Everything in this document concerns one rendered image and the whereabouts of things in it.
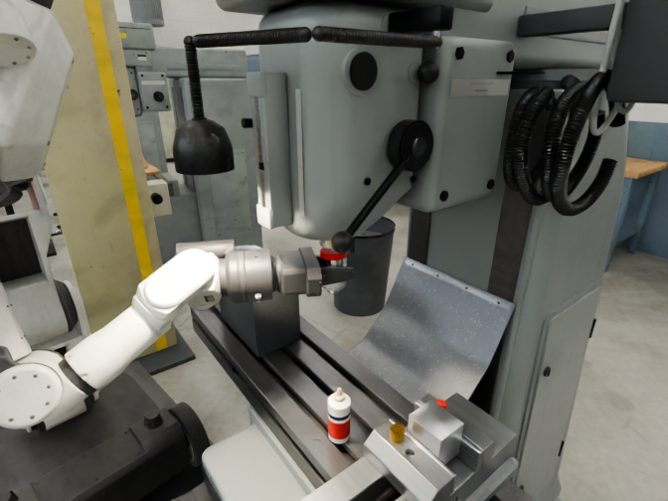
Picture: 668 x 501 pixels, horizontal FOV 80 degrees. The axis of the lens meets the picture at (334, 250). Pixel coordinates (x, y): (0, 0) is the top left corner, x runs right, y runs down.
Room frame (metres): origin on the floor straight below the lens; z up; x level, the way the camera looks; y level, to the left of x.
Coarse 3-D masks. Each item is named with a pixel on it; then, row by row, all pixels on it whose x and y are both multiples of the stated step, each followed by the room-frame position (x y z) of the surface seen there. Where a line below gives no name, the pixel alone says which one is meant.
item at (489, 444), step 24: (456, 408) 0.54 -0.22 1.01; (480, 432) 0.44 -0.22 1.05; (504, 432) 0.48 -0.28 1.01; (456, 456) 0.44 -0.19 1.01; (480, 456) 0.41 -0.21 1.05; (504, 456) 0.46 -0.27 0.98; (336, 480) 0.40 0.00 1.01; (360, 480) 0.40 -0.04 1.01; (384, 480) 0.41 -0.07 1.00; (456, 480) 0.40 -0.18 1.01; (480, 480) 0.42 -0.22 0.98; (504, 480) 0.44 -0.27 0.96
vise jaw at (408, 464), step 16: (384, 432) 0.44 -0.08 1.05; (368, 448) 0.43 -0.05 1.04; (384, 448) 0.42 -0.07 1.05; (400, 448) 0.42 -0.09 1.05; (416, 448) 0.42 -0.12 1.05; (384, 464) 0.40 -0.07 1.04; (400, 464) 0.39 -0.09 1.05; (416, 464) 0.39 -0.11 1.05; (432, 464) 0.39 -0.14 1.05; (400, 480) 0.38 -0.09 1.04; (416, 480) 0.37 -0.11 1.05; (432, 480) 0.37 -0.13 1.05; (448, 480) 0.37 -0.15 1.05; (416, 496) 0.36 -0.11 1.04; (432, 496) 0.35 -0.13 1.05; (448, 496) 0.37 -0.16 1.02
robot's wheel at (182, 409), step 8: (176, 408) 0.96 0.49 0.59; (184, 408) 0.95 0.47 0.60; (176, 416) 0.93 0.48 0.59; (184, 416) 0.92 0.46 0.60; (192, 416) 0.93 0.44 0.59; (184, 424) 0.90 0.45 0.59; (192, 424) 0.90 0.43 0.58; (200, 424) 0.91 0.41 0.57; (192, 432) 0.89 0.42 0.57; (200, 432) 0.89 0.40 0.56; (192, 440) 0.87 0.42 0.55; (200, 440) 0.88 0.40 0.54; (208, 440) 0.89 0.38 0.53; (192, 448) 0.87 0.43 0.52; (200, 448) 0.87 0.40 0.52; (192, 456) 0.88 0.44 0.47; (200, 456) 0.87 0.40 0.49; (192, 464) 0.89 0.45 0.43
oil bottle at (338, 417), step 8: (336, 392) 0.54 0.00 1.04; (328, 400) 0.54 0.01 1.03; (336, 400) 0.53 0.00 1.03; (344, 400) 0.53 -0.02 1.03; (328, 408) 0.53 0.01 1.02; (336, 408) 0.52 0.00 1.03; (344, 408) 0.52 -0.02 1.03; (328, 416) 0.53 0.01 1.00; (336, 416) 0.52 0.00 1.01; (344, 416) 0.52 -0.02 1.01; (328, 424) 0.53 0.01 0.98; (336, 424) 0.52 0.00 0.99; (344, 424) 0.52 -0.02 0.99; (328, 432) 0.53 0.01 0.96; (336, 432) 0.52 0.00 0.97; (344, 432) 0.52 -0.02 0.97; (336, 440) 0.52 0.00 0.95; (344, 440) 0.52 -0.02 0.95
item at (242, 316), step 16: (224, 304) 0.90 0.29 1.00; (240, 304) 0.82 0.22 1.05; (256, 304) 0.76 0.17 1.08; (272, 304) 0.79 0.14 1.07; (288, 304) 0.81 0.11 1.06; (240, 320) 0.83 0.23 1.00; (256, 320) 0.76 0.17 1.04; (272, 320) 0.79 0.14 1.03; (288, 320) 0.81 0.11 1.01; (240, 336) 0.83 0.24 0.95; (256, 336) 0.76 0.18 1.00; (272, 336) 0.78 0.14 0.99; (288, 336) 0.81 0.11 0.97; (256, 352) 0.76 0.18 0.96
